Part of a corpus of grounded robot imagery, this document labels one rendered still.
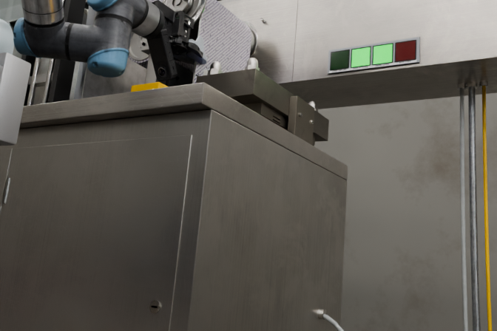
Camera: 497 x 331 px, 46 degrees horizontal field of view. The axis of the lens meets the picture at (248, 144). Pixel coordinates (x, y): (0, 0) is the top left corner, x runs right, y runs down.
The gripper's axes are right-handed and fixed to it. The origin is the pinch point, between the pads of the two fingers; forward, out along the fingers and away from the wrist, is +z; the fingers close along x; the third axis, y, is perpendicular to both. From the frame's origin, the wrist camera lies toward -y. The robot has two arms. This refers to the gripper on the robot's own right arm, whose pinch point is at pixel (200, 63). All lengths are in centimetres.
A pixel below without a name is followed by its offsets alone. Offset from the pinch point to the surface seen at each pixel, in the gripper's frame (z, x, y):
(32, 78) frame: -14.5, 43.8, -4.0
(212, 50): 4.0, -0.3, 5.1
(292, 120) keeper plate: 10.6, -21.1, -13.1
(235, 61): 14.7, -0.3, 6.3
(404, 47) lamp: 30, -42, 10
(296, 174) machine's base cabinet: 5.1, -25.9, -27.7
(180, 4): -4.1, 5.4, 15.0
